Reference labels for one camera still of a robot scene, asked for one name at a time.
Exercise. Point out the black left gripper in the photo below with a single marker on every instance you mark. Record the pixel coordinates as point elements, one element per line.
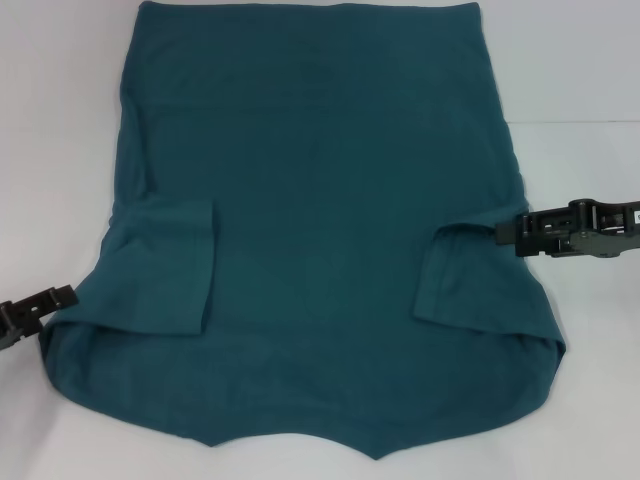
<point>15,332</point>

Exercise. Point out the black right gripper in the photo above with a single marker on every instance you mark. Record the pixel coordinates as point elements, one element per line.
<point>610,235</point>

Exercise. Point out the teal blue t-shirt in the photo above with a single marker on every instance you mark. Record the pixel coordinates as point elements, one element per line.
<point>325,200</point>

